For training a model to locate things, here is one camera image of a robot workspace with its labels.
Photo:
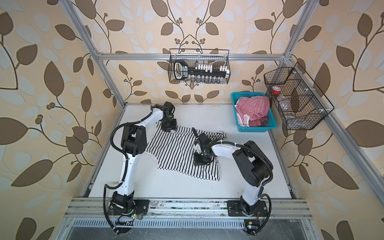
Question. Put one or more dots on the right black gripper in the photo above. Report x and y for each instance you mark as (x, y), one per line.
(197, 161)

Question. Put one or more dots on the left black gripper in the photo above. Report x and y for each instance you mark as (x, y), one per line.
(174, 126)

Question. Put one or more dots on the black white striped tank top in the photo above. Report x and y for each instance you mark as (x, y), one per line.
(174, 151)

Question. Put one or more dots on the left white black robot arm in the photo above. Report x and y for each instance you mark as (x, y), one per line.
(130, 139)

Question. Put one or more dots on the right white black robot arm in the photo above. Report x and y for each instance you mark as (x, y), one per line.
(254, 166)

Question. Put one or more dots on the red white striped tank top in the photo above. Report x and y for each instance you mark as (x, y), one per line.
(252, 111)

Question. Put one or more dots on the black vial rack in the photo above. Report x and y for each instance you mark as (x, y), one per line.
(208, 73)

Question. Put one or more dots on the red capped plastic bottle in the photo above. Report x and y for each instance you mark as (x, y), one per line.
(277, 91)

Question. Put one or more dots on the black white handled tool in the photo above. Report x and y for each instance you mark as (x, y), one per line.
(180, 69)

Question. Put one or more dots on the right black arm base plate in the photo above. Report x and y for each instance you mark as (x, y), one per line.
(237, 208)

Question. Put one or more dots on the back black wire basket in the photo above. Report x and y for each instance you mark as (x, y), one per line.
(206, 56)

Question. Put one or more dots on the black wire basket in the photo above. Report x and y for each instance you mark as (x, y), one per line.
(206, 56)
(306, 104)

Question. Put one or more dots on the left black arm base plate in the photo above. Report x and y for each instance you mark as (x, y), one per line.
(139, 207)

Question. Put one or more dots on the right black wire basket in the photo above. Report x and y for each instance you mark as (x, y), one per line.
(306, 104)

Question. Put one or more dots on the aluminium front rail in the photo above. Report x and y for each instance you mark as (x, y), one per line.
(282, 209)

